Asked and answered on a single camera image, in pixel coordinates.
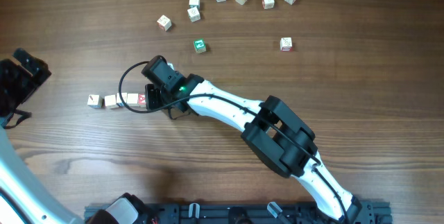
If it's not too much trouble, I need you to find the red letter wooden block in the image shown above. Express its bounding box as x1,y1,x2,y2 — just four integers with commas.
138,94,146,107

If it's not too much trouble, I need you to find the right camera cable black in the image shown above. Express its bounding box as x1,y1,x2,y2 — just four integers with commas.
118,60,351,224

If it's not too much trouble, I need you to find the wooden block blue side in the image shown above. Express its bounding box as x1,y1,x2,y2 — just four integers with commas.
126,93,139,107

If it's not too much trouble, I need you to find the wooden block blue edge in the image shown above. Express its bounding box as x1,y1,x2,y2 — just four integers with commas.
189,0,200,10

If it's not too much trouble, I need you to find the wooden block red side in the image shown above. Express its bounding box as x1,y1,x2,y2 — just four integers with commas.
262,0,275,10

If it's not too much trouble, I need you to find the wooden block hammer picture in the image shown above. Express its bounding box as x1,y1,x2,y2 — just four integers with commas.
87,94,103,108

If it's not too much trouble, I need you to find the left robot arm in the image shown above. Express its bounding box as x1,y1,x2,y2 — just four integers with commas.
1,48,158,224

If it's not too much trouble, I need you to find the wooden block red base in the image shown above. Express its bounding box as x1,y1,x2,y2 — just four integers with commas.
280,37,293,51

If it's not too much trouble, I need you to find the wooden block red underside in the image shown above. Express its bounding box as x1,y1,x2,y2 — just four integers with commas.
157,15,172,31

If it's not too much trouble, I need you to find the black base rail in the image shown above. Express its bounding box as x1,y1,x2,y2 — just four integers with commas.
83,201,393,224

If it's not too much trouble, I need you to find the green letter wooden block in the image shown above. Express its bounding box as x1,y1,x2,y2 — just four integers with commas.
193,39,207,53

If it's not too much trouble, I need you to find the plain wooden block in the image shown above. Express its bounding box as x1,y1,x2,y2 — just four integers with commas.
116,92,128,107
187,7,200,22
104,94,119,109

